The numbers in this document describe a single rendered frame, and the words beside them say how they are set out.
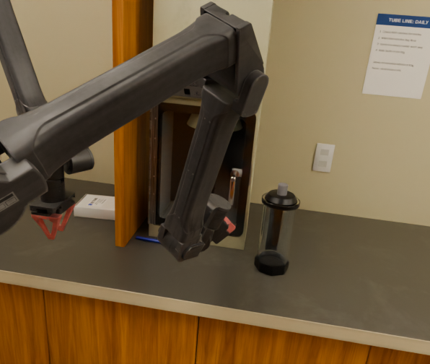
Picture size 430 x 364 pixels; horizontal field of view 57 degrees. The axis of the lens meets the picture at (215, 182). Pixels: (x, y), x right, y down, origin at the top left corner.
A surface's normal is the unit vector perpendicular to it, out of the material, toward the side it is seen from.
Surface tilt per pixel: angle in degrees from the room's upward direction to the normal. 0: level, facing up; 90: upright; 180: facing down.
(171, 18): 90
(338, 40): 90
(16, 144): 33
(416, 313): 0
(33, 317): 90
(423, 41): 90
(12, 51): 67
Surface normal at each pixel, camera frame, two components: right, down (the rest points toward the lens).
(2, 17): 0.68, -0.09
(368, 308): 0.07, -0.93
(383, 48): -0.15, 0.34
